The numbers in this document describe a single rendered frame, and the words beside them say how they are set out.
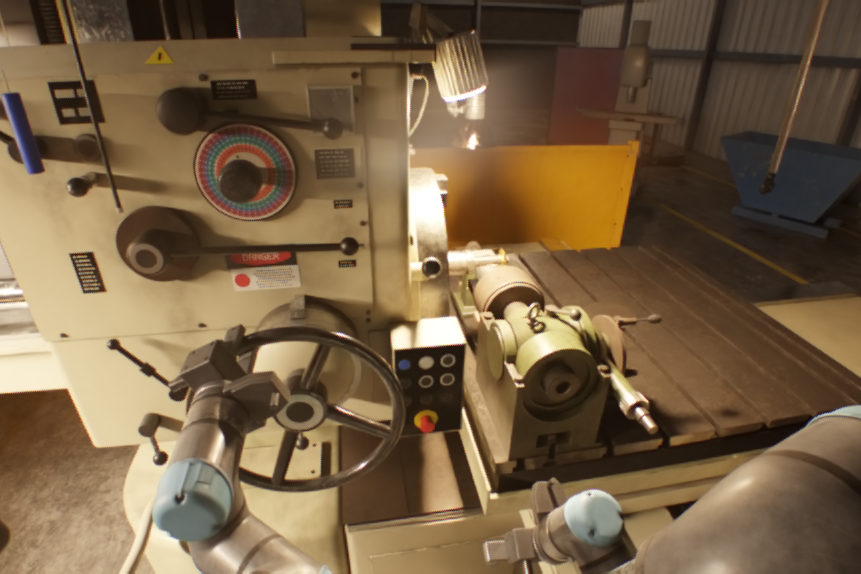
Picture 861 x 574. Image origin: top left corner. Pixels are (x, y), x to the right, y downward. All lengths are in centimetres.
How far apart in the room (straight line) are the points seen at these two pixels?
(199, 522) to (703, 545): 45
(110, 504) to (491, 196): 295
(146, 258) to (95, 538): 190
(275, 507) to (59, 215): 106
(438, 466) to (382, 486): 20
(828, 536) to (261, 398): 55
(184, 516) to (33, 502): 245
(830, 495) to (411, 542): 140
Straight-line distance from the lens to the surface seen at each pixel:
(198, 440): 59
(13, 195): 107
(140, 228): 97
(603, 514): 75
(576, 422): 120
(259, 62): 89
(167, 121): 86
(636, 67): 684
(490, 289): 134
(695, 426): 146
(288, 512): 165
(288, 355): 92
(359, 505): 161
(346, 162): 88
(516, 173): 360
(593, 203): 394
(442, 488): 164
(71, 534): 275
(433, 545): 171
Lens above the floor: 189
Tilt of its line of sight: 28 degrees down
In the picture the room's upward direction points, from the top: 1 degrees clockwise
